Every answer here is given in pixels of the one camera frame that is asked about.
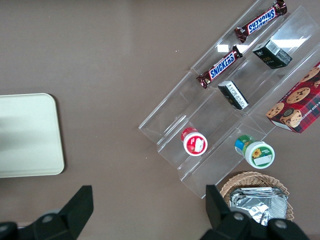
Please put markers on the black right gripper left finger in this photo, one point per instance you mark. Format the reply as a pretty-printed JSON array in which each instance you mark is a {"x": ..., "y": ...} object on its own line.
[{"x": 72, "y": 215}]

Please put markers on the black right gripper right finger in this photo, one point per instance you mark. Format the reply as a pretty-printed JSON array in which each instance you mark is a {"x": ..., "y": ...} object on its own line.
[{"x": 220, "y": 220}]

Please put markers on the light wicker basket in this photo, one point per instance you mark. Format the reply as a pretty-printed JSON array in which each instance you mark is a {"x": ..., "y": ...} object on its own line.
[{"x": 250, "y": 178}]

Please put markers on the cream rectangular tray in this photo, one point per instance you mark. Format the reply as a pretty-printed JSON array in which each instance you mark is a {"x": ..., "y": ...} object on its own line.
[{"x": 27, "y": 150}]

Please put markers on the aluminium foil container stack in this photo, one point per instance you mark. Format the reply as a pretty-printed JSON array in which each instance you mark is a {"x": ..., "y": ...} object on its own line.
[{"x": 260, "y": 205}]

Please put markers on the green lid sunflower jar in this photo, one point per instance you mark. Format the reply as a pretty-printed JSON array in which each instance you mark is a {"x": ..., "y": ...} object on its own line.
[{"x": 258, "y": 153}]

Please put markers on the red lid small jar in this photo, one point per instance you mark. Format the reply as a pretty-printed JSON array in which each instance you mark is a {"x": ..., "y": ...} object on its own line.
[{"x": 195, "y": 144}]

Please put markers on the clear acrylic stepped stand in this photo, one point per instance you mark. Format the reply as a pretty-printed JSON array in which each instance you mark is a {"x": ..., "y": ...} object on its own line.
[{"x": 172, "y": 110}]

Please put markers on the small black carton box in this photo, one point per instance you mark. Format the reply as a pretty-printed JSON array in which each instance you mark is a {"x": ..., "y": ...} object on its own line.
[
  {"x": 272, "y": 53},
  {"x": 233, "y": 95}
]

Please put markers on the red tartan cookie box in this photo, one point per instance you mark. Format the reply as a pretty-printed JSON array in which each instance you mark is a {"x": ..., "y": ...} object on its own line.
[{"x": 300, "y": 105}]

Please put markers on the Snickers chocolate bar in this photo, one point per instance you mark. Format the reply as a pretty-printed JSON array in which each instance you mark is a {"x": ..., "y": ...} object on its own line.
[
  {"x": 221, "y": 66},
  {"x": 261, "y": 21}
]

